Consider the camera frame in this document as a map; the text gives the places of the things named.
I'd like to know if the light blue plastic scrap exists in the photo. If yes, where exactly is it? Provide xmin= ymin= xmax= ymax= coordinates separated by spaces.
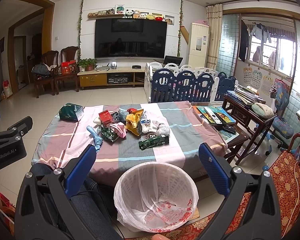
xmin=87 ymin=126 xmax=103 ymax=153

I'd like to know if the yellow snack bag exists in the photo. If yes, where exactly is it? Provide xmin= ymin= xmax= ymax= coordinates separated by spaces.
xmin=125 ymin=109 xmax=143 ymax=137

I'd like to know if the white plastic bag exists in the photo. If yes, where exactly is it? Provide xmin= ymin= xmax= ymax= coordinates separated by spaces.
xmin=141 ymin=121 xmax=170 ymax=136

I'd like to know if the green snack wrapper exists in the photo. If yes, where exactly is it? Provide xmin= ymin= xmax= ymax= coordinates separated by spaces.
xmin=101 ymin=126 xmax=119 ymax=143

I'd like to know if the pink plastic bag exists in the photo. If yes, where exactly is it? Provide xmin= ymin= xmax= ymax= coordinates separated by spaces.
xmin=109 ymin=122 xmax=126 ymax=138

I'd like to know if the white plastic trash basket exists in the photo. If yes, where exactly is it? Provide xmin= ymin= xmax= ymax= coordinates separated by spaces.
xmin=114 ymin=161 xmax=199 ymax=233

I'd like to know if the dark green gift bag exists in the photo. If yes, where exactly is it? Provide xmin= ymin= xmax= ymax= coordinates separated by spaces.
xmin=59 ymin=103 xmax=84 ymax=122

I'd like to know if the red patterned sofa cushion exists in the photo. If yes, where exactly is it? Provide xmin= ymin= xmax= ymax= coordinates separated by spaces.
xmin=161 ymin=151 xmax=300 ymax=239

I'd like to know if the person's dark trouser leg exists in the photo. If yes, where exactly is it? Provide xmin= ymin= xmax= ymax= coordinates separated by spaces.
xmin=30 ymin=163 xmax=122 ymax=239

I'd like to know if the dark wooden armchair left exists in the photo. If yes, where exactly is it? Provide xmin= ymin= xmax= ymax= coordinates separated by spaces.
xmin=31 ymin=50 xmax=59 ymax=98

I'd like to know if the dark wooden armchair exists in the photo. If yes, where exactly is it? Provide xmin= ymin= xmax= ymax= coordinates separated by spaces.
xmin=31 ymin=50 xmax=59 ymax=98
xmin=54 ymin=46 xmax=79 ymax=95

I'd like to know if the red gift box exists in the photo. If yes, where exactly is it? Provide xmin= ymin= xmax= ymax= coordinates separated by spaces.
xmin=61 ymin=60 xmax=77 ymax=75

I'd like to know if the red cardboard box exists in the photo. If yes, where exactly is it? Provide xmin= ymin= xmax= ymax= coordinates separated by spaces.
xmin=98 ymin=110 xmax=113 ymax=127

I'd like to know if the dark wooden armchair right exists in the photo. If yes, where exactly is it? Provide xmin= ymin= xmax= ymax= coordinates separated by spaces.
xmin=54 ymin=46 xmax=79 ymax=95

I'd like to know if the blue child chair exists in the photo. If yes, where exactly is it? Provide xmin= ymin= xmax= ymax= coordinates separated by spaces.
xmin=266 ymin=80 xmax=294 ymax=156

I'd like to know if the potted green plant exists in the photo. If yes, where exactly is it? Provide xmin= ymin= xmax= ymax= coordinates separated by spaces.
xmin=77 ymin=58 xmax=96 ymax=72

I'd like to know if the striped pastel tablecloth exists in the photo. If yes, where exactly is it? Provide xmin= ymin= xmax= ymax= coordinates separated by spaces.
xmin=31 ymin=101 xmax=228 ymax=186

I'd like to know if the white remote control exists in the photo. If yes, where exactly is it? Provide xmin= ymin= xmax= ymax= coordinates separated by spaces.
xmin=204 ymin=106 xmax=223 ymax=125

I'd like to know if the dark wooden side table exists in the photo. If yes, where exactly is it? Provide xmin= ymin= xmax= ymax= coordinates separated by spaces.
xmin=222 ymin=94 xmax=277 ymax=166

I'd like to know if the wooden tv cabinet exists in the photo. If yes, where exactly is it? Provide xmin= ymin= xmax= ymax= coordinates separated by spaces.
xmin=78 ymin=67 xmax=145 ymax=89

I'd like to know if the grey green plush cushion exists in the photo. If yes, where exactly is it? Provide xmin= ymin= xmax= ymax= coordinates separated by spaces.
xmin=251 ymin=102 xmax=274 ymax=119

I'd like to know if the green picture book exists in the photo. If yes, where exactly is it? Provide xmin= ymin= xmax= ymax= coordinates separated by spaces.
xmin=196 ymin=106 xmax=236 ymax=126

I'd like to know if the stack of books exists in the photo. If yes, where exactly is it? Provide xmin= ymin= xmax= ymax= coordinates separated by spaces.
xmin=226 ymin=85 xmax=262 ymax=106

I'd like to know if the blue white small packet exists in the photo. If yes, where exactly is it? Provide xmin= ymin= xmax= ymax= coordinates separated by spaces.
xmin=140 ymin=119 xmax=151 ymax=127

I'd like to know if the large black television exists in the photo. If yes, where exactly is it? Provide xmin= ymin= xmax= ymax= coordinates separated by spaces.
xmin=95 ymin=18 xmax=167 ymax=59

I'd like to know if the blue white baby fence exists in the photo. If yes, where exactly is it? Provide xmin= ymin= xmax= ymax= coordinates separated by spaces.
xmin=144 ymin=62 xmax=238 ymax=105

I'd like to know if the black monitor behind fence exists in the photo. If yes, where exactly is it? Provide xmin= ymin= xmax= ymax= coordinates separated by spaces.
xmin=163 ymin=55 xmax=183 ymax=66

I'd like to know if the cream standing air conditioner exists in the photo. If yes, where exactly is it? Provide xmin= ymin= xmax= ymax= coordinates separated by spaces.
xmin=188 ymin=23 xmax=209 ymax=69

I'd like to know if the beige curtain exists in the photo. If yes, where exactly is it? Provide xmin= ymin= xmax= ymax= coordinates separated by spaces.
xmin=206 ymin=4 xmax=223 ymax=70

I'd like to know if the wall shelf with toys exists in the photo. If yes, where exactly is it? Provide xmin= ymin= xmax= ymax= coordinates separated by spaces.
xmin=87 ymin=4 xmax=174 ymax=25

